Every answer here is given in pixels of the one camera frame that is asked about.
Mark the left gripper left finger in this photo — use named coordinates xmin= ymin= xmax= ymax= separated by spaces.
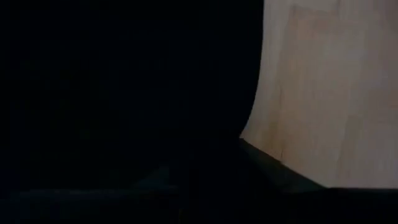
xmin=132 ymin=166 xmax=180 ymax=191

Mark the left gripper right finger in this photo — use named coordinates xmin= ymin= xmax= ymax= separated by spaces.
xmin=236 ymin=138 xmax=326 ymax=192

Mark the black t-shirt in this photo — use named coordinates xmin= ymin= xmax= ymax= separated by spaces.
xmin=0 ymin=0 xmax=265 ymax=190

